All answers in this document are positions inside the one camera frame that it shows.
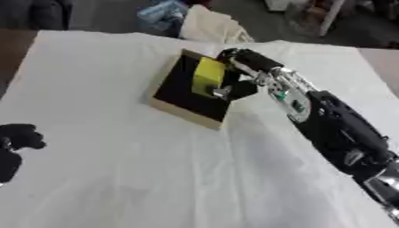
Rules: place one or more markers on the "blue plastic bag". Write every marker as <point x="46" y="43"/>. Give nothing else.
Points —
<point x="163" y="13"/>

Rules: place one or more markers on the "cream cloth bag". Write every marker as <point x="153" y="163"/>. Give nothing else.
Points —
<point x="212" y="26"/>

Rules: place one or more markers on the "tan cardboard box black inside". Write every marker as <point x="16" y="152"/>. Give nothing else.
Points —
<point x="189" y="92"/>

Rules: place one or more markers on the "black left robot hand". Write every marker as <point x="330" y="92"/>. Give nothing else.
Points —
<point x="21" y="137"/>

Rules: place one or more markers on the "silver and black right robot arm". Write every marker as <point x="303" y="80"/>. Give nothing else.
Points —
<point x="332" y="124"/>

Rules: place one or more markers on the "dark chair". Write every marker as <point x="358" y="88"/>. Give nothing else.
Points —
<point x="35" y="14"/>

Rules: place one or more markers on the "yellow rectangular block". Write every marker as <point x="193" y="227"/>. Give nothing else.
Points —
<point x="208" y="76"/>

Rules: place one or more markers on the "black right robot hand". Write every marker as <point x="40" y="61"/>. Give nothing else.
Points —
<point x="255" y="61"/>

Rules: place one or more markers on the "white furniture frame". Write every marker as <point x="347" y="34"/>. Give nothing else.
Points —
<point x="317" y="14"/>

